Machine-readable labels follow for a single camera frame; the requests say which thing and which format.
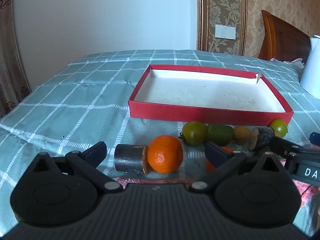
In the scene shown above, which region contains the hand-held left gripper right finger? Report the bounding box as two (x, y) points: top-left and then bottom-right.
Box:
(189, 141), (288, 194)

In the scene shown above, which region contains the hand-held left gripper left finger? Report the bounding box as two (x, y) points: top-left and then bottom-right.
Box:
(24, 141), (123, 194)

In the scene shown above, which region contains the orange mandarin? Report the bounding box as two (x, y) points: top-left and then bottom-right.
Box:
(205, 146), (234, 172)
(147, 135), (184, 174)

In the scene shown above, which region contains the yellow-green tomato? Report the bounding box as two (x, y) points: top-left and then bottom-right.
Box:
(269, 118), (288, 138)

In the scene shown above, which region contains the short dark sugarcane piece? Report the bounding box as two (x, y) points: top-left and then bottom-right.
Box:
(248, 127), (275, 151)

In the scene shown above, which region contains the green oblong fruit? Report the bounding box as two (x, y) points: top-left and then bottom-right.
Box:
(207, 124), (234, 147)

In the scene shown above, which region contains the dark green tomato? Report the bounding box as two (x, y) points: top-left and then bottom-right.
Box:
(181, 121), (209, 146)

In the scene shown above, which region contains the dark wood log piece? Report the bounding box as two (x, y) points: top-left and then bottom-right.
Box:
(114, 144), (149, 175)

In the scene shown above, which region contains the brown longan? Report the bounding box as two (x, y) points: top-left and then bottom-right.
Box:
(233, 126), (251, 145)

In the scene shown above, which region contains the red cardboard box lid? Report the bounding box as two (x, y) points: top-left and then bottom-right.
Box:
(128, 64), (294, 127)

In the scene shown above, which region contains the green checked bed sheet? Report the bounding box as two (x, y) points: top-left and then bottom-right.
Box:
(0, 49), (320, 235)

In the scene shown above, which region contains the white electric kettle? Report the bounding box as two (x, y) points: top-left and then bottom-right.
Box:
(299, 35), (320, 100)

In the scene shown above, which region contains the pink crumpled cloth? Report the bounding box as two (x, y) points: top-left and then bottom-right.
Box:
(269, 57), (305, 68)

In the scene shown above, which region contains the wooden headboard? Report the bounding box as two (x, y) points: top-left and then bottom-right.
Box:
(257, 10), (312, 63)

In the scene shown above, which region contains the gold framed wallpaper panel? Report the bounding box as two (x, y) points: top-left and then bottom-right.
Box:
(196, 0), (248, 55)

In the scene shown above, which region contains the white wall switch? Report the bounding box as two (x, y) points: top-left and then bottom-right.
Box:
(215, 24), (237, 40)

